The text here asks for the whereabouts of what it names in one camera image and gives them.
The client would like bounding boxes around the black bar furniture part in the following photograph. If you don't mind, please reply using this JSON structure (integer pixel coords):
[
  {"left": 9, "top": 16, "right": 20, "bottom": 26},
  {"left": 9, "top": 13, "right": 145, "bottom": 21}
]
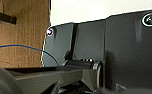
[{"left": 0, "top": 9, "right": 18, "bottom": 25}]

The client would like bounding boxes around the blue cable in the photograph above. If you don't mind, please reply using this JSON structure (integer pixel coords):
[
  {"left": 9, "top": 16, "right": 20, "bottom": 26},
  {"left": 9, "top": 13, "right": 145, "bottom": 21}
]
[{"left": 0, "top": 44, "right": 59, "bottom": 66}]

